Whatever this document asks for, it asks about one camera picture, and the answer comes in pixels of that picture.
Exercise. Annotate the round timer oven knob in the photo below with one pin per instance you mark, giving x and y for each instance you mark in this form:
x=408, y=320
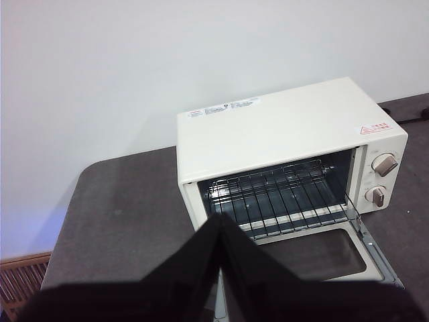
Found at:
x=377, y=196

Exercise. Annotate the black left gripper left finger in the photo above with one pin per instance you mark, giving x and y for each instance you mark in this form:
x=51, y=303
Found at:
x=167, y=285

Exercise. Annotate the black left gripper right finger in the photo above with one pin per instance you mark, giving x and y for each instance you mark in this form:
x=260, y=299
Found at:
x=285, y=298

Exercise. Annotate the white Toshiba toaster oven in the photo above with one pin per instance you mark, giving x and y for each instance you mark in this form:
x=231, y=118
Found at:
x=268, y=134

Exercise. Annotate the brown wooden slatted rack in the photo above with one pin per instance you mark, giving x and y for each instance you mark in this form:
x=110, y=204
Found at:
x=20, y=285

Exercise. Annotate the round temperature oven knob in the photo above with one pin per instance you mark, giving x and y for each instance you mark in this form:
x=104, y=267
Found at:
x=384, y=164

